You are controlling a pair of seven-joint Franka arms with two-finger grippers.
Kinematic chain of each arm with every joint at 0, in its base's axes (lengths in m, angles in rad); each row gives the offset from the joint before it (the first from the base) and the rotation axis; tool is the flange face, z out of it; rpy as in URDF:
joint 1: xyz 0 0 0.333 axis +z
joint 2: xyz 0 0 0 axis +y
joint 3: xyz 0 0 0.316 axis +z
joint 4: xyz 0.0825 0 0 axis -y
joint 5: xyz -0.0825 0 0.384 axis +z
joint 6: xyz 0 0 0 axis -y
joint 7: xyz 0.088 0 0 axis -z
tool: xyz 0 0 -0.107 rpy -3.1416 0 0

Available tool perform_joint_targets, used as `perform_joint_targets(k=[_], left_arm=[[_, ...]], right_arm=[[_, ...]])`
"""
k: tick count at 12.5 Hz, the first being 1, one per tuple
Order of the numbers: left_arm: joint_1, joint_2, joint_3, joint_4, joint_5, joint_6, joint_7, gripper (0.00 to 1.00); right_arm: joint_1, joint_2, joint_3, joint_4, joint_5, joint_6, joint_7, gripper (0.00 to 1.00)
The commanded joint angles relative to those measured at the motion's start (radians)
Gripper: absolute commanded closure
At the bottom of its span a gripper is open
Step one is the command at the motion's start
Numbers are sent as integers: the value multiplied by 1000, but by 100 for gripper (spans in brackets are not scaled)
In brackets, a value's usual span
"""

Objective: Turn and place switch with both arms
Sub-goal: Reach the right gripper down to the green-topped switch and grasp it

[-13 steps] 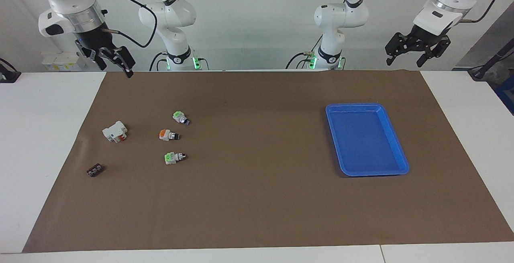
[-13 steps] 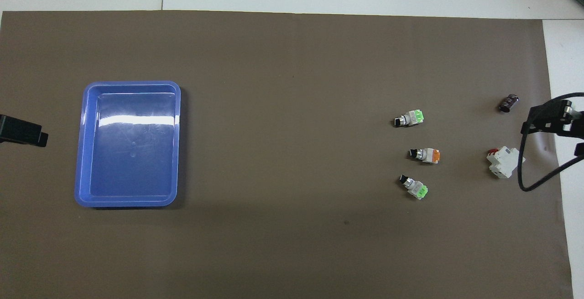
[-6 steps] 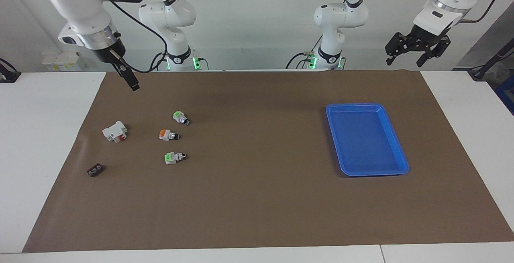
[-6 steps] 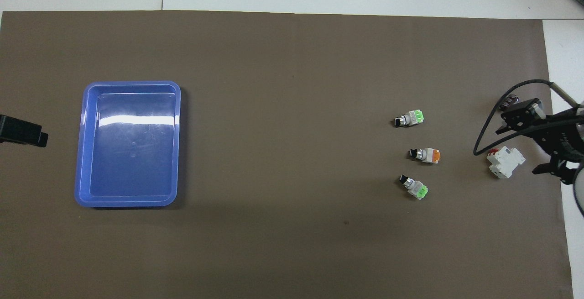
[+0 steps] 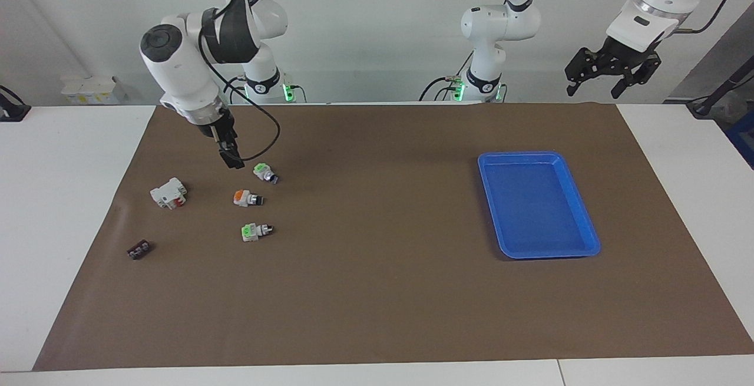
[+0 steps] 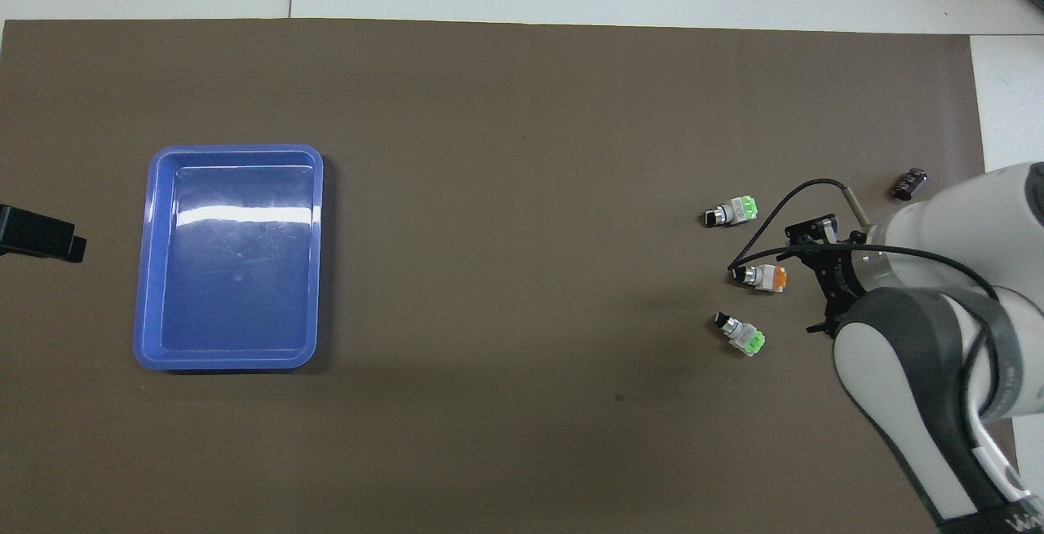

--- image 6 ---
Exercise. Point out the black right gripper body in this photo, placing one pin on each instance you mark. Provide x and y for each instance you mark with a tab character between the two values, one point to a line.
840	281

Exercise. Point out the green white selector switch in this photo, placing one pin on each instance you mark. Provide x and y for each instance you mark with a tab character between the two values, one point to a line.
738	210
744	337

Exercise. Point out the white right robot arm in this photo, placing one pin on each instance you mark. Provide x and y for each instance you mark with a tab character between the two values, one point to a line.
938	355

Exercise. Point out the small black terminal block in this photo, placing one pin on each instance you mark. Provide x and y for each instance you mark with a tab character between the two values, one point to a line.
909	183

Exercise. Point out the blue plastic tray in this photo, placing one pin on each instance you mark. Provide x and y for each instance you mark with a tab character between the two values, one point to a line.
232	273

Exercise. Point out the orange white selector switch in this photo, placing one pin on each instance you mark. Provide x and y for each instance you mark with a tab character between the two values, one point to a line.
767	277

